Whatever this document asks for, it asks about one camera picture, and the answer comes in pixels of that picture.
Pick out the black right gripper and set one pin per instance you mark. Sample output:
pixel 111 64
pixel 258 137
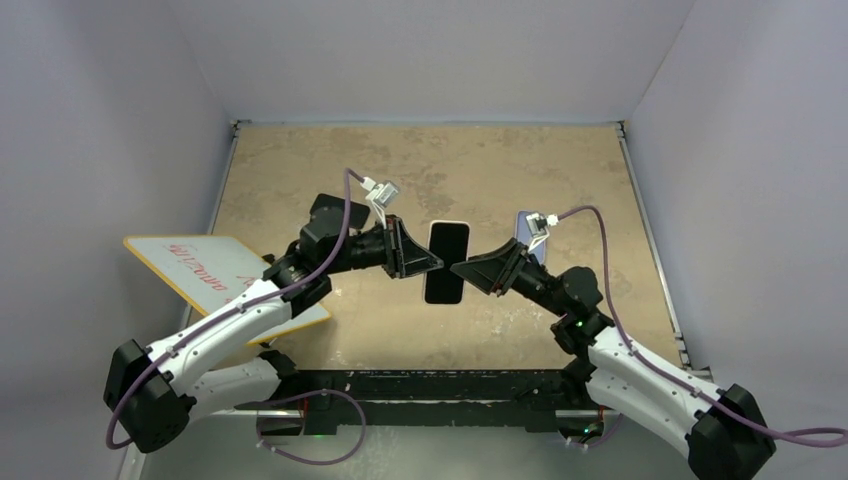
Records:
pixel 494 272

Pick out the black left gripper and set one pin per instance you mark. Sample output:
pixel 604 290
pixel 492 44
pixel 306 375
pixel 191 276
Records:
pixel 402 256

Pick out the purple smartphone with black screen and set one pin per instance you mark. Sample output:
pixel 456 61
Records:
pixel 450 243

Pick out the lavender phone case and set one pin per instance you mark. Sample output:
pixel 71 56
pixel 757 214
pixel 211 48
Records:
pixel 522 235

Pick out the black phone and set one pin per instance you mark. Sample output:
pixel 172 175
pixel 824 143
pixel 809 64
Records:
pixel 359 213

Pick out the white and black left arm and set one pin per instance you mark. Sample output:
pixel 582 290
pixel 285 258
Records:
pixel 155 392

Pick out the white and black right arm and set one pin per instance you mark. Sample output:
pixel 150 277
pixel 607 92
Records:
pixel 714 429

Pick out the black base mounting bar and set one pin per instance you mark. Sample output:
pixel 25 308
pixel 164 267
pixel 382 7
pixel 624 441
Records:
pixel 538 401

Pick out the white board with yellow edge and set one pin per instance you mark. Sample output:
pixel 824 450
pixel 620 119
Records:
pixel 207 271

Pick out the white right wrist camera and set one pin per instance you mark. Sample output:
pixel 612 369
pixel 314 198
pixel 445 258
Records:
pixel 539 226

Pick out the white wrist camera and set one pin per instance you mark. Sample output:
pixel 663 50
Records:
pixel 539 226
pixel 379 196

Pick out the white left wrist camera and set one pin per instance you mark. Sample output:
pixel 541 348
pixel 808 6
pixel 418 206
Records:
pixel 379 196

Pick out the aluminium frame rail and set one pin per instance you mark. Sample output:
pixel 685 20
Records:
pixel 225 411

